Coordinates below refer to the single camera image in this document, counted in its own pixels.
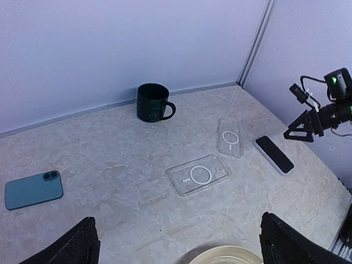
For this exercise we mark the teal smartphone face down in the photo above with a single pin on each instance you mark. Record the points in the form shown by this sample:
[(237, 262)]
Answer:
[(33, 190)]

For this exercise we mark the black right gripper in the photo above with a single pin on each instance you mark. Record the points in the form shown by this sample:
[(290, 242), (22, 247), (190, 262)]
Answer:
[(304, 126)]

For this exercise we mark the dark green cup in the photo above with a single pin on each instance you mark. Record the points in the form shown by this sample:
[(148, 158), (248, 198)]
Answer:
[(152, 103)]

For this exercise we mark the lilac phone case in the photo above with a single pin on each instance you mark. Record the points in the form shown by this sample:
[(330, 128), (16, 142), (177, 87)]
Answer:
[(258, 149)]

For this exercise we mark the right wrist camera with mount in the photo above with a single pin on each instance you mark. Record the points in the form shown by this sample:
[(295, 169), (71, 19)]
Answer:
[(304, 96)]

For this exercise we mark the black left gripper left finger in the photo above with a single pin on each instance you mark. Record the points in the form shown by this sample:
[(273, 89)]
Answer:
[(78, 245)]

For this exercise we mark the right aluminium frame post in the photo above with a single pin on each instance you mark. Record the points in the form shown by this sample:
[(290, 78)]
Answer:
[(256, 42)]

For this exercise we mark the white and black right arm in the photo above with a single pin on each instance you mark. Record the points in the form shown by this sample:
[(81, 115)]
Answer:
[(339, 93)]

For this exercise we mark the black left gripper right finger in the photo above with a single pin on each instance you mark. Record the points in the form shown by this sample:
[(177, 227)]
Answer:
[(280, 243)]

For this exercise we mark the beige round plate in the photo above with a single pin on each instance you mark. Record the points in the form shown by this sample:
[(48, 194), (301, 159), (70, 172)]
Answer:
[(227, 254)]

